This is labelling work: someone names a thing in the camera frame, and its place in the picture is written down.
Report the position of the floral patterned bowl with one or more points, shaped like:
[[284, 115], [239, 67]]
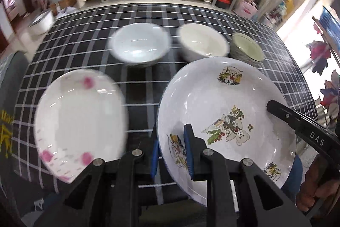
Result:
[[246, 49]]

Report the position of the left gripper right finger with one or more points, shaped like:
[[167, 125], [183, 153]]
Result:
[[239, 193]]

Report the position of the pink flower plate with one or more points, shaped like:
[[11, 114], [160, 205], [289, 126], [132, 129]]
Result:
[[81, 116]]

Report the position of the cream white bowl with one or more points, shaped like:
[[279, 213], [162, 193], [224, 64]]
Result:
[[199, 41]]

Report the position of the pink bag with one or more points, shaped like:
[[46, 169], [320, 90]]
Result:
[[246, 9]]

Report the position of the cartoon print plate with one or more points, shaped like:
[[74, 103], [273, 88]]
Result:
[[224, 100]]

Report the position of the person's right hand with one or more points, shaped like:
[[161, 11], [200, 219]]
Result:
[[310, 189]]

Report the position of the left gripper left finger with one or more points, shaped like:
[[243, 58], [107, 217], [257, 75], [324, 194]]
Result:
[[106, 193]]

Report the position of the white mop bucket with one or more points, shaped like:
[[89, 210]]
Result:
[[42, 23]]

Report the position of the black white checkered tablecloth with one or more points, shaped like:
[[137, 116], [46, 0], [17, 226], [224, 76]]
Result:
[[79, 41]]

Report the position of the cardboard box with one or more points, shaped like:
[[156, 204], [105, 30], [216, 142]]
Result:
[[67, 3]]

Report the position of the blue plastic basket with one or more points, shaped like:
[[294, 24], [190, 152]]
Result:
[[330, 24]]

